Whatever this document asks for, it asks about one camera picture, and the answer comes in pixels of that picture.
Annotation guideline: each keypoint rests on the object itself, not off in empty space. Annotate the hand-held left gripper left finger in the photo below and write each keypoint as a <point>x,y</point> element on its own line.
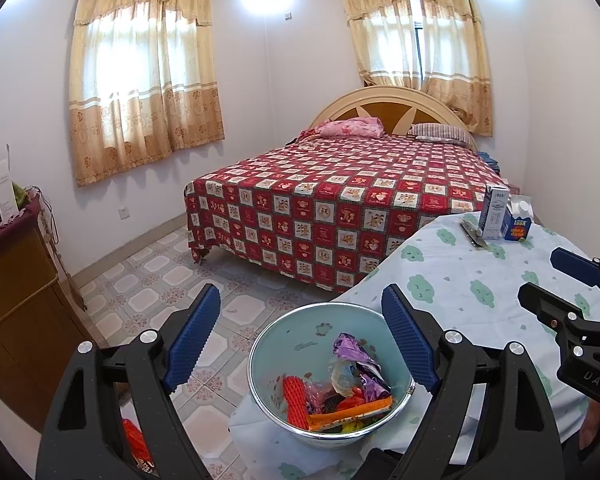
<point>192,340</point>

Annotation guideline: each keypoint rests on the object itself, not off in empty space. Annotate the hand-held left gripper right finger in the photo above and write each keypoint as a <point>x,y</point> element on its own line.
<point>410,340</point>

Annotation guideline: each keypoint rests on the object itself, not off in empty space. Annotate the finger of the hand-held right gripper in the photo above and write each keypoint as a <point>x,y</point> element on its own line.
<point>555,307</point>
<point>577,265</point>

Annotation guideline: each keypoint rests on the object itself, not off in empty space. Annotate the purple foil wrapper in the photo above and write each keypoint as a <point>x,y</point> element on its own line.
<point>360,360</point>

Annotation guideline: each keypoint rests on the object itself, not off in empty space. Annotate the red foil wrapper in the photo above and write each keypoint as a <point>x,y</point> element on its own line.
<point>352,401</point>

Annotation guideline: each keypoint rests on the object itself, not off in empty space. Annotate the orange wrapper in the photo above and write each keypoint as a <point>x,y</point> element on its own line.
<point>350,412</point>

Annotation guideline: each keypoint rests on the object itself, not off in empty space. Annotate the round teal stool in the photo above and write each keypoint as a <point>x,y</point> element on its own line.
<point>290,340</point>

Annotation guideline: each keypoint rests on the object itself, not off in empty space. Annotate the pink clear plastic bag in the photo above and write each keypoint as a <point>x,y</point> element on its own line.
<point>320,392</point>

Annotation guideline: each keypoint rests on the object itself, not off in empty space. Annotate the gold yellow wrapper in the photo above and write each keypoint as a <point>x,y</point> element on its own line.
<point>351,427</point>

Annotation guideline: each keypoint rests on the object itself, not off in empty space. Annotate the red plastic bag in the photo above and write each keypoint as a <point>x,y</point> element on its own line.
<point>295,402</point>
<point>137,445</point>

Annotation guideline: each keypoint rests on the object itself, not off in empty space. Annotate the blue carton white cap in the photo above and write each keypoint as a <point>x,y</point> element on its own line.
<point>517,225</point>

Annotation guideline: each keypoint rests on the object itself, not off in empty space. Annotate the white milk carton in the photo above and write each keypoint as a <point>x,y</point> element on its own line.
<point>494,210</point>

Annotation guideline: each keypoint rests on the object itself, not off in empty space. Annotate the dark snack packet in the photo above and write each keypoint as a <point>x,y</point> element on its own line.
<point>474,234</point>

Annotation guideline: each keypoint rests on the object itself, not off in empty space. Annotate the stack of blue boxes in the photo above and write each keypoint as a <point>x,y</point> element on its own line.
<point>489,161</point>

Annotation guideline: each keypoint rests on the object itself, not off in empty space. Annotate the bed with red patterned cover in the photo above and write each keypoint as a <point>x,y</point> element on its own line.
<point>340,200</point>

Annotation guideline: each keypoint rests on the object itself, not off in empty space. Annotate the wooden cabinet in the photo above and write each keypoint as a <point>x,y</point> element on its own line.
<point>20,320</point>

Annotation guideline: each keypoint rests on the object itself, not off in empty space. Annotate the striped pillow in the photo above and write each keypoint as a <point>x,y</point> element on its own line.
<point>440,133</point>

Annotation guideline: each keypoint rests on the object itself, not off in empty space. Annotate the dark red cloth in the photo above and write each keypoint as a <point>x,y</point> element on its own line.
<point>10,230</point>

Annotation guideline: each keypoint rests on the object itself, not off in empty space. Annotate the pink pillow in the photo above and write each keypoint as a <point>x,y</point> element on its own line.
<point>352,128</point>

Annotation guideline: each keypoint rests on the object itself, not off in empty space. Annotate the cream wooden headboard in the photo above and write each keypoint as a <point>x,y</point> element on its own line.
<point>385,107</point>

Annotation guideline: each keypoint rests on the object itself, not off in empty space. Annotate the white paper box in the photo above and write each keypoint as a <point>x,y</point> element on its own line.
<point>5,185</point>

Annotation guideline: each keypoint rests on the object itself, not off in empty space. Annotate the beige patterned curtain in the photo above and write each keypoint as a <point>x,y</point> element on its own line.
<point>145,85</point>
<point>380,30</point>
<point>455,50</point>

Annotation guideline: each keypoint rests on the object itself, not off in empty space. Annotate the window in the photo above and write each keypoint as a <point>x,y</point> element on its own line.
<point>419,52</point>

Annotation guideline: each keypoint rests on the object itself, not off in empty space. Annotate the white wall outlet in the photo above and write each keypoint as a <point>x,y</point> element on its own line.
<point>124,211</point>

